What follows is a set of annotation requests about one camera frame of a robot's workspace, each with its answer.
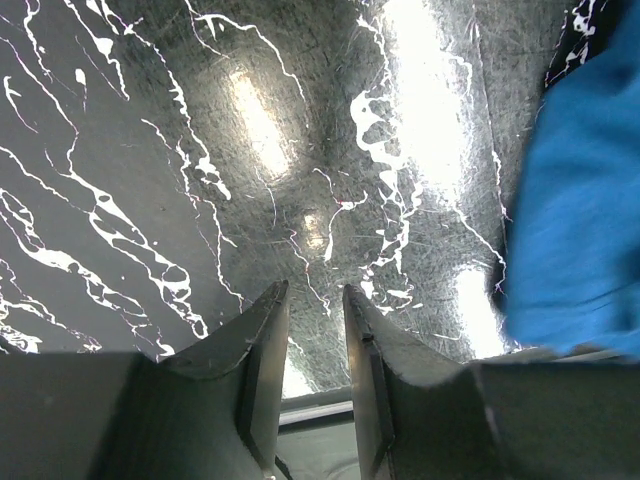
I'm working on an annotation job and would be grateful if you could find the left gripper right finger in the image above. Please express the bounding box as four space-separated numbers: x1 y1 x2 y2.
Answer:
343 286 639 479

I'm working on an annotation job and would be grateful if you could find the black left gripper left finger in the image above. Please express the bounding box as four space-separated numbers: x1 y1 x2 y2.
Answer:
1 281 290 479

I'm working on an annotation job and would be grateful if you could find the navy blue t shirt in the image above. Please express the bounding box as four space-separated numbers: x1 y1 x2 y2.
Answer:
503 1 639 356

